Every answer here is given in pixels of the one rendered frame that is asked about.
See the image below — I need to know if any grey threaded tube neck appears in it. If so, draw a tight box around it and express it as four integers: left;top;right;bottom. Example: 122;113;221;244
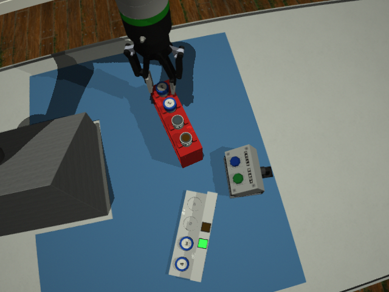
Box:
171;115;184;128

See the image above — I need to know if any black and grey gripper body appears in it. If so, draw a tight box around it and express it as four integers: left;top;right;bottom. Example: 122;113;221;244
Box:
133;34;173;60

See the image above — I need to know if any white button panel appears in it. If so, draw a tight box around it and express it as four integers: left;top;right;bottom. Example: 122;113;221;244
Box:
224;144;273;198

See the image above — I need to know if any blue flat mat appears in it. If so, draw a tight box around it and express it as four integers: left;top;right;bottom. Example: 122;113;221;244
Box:
30;32;306;292

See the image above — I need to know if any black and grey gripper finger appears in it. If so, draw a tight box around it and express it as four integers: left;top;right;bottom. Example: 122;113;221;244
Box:
123;43;154;93
155;45;185;94

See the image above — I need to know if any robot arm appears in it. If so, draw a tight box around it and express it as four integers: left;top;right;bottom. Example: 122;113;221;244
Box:
115;0;172;45

